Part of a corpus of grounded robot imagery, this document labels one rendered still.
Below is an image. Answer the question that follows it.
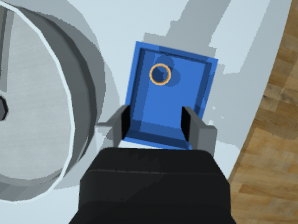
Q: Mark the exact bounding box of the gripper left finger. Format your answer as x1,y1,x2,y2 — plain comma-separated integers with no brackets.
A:
95,105,130,154

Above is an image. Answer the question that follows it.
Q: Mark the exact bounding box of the blue crate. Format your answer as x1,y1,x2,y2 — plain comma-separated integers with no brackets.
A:
122,41,218,150

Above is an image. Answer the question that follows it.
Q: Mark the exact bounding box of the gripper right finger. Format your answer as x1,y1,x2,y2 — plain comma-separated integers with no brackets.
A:
181,106,218,158

